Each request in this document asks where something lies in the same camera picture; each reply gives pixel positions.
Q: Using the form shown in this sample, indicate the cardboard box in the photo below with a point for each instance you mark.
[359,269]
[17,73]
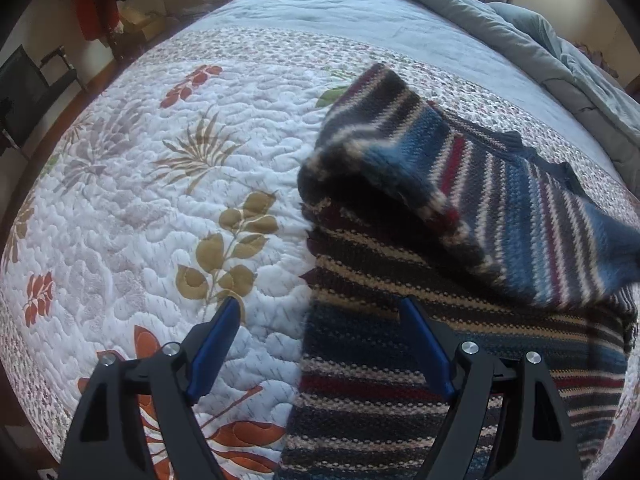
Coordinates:
[140,22]

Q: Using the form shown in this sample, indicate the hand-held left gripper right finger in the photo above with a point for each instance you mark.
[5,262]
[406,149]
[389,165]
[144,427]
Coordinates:
[425,350]

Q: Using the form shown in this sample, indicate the red hanging garment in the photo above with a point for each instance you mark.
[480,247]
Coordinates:
[92,15]

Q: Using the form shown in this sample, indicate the floral quilted bedspread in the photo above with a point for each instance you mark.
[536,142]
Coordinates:
[150,210]

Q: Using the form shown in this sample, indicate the grey-blue comforter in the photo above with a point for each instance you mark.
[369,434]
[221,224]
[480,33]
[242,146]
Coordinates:
[550,50]

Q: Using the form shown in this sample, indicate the striped knit sweater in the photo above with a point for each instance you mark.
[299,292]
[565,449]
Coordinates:
[400,260]

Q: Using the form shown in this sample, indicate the black chair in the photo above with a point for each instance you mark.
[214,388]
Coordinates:
[25,90]

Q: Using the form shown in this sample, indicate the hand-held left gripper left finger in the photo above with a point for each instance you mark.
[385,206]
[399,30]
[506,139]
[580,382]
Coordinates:
[215,345]

